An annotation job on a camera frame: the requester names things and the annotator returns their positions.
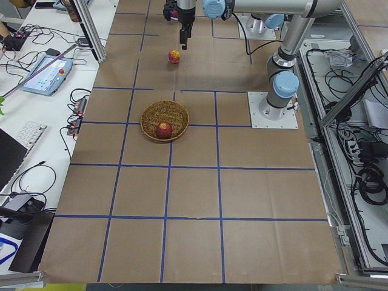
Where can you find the red yellow apple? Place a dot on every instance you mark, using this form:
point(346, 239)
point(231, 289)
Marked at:
point(174, 56)

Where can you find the round wicker basket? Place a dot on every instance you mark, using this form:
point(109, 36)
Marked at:
point(168, 111)

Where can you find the red apple in basket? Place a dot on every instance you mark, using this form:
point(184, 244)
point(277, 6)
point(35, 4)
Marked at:
point(164, 130)

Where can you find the orange black adapter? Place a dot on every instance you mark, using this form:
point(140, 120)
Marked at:
point(74, 127)
point(80, 106)

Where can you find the blue teach pendant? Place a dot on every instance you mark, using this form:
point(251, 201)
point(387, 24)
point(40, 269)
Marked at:
point(49, 80)

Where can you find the black box on desk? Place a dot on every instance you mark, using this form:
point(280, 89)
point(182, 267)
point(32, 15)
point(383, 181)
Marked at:
point(15, 41)

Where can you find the white keyboard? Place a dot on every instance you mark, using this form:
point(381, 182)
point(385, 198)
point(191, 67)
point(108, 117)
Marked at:
point(30, 134)

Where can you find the aluminium diagonal strut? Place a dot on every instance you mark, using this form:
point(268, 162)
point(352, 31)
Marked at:
point(367, 79)

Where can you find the black monitor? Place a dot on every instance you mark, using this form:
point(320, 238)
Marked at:
point(12, 156)

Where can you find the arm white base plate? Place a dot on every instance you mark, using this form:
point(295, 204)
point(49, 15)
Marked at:
point(264, 116)
point(255, 29)

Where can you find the aluminium frame post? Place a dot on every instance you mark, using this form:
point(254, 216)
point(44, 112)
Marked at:
point(89, 29)

